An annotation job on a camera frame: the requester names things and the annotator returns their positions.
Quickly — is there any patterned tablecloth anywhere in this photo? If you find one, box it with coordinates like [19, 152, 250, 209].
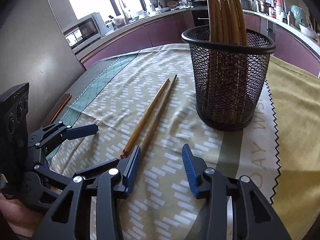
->
[50, 44, 319, 239]

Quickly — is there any left hand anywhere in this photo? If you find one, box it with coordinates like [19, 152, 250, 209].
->
[1, 194, 43, 238]

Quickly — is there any black built-in oven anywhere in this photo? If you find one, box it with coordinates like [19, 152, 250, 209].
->
[191, 8, 209, 27]

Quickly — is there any pink kettle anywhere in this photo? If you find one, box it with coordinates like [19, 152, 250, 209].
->
[273, 0, 285, 11]

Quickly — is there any white microwave oven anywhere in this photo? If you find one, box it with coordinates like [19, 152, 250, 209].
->
[63, 12, 107, 53]

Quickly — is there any steel pot on counter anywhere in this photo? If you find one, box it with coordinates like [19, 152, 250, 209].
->
[256, 0, 271, 15]

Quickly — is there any kitchen faucet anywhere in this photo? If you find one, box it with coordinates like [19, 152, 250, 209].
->
[119, 0, 129, 24]

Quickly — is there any grey refrigerator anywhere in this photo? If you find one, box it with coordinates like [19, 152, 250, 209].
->
[1, 0, 85, 132]

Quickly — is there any black mesh utensil cup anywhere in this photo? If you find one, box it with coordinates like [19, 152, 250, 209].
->
[181, 25, 276, 131]

